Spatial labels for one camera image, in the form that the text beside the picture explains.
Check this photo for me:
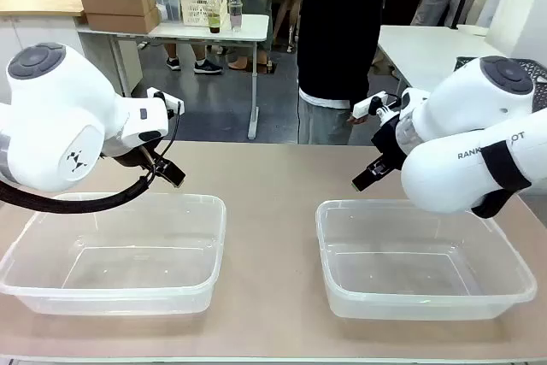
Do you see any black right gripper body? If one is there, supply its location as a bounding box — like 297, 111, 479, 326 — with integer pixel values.
369, 115, 414, 179

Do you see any bottle with dark liquid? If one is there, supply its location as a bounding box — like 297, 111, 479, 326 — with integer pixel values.
207, 0, 223, 35

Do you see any plain white table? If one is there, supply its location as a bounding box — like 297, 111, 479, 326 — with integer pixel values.
377, 24, 521, 93

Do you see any white perforated basket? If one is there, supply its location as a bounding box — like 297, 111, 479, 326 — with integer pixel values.
179, 0, 228, 26

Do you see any clear storage box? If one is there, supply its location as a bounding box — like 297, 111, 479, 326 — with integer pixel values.
152, 0, 190, 23

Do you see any person in black sweater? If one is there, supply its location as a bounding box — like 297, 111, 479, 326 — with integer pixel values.
296, 0, 385, 146

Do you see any clear plastic bottle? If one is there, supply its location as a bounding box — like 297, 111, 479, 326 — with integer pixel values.
227, 0, 244, 34

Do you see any brown cardboard box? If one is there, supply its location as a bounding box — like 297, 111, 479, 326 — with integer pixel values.
85, 8, 162, 35
79, 0, 157, 16

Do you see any black strap on arm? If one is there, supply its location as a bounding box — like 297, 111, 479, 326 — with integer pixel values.
471, 138, 533, 220

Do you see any clear plastic bin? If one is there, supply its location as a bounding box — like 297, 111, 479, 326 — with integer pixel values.
0, 192, 227, 317
315, 198, 538, 321

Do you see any white table with grey legs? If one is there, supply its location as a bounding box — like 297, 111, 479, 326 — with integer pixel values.
76, 13, 272, 141

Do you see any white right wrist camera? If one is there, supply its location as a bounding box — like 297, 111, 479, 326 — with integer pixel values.
352, 90, 403, 121

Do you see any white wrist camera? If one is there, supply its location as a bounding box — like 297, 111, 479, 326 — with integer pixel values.
352, 90, 403, 121
147, 87, 185, 117

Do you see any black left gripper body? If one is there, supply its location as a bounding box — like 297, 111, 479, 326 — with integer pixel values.
111, 140, 167, 170

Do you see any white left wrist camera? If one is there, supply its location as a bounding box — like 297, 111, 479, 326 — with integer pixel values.
147, 87, 185, 117

